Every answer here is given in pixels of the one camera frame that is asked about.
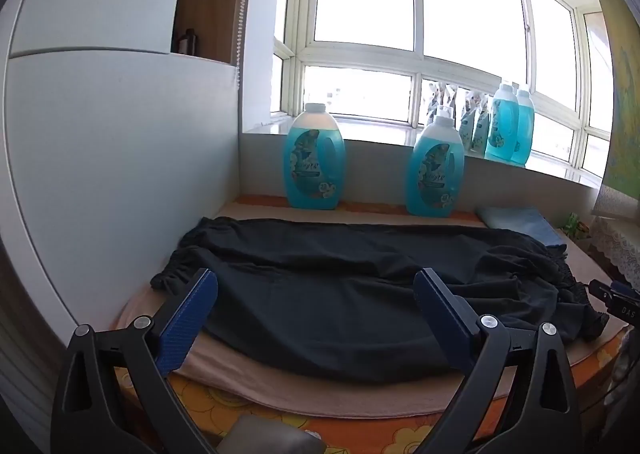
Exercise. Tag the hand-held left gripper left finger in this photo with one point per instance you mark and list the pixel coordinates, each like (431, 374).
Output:
(187, 314)

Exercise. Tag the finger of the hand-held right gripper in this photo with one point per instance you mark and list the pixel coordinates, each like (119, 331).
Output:
(602, 290)

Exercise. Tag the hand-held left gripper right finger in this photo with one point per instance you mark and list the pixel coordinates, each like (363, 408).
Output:
(442, 314)

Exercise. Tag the black pants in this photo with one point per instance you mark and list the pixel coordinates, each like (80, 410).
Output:
(325, 294)

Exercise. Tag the white lace cloth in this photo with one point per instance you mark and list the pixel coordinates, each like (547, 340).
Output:
(617, 234)

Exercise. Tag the small green item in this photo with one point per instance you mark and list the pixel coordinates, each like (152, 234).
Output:
(575, 225)

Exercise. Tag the folded light blue cloth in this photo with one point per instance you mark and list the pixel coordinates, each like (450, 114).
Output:
(520, 221)

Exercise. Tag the white wardrobe with wooden shelves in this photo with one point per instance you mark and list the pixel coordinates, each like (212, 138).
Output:
(110, 144)

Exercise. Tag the white window sill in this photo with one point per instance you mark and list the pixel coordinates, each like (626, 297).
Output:
(380, 132)

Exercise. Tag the row of printed refill pouches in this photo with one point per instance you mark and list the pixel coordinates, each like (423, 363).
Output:
(470, 122)

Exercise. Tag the small dark bottle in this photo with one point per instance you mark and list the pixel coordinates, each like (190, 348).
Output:
(189, 41)

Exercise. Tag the wall map poster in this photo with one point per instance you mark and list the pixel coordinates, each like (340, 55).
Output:
(625, 109)

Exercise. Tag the white window frame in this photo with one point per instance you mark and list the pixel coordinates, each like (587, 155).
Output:
(417, 67)

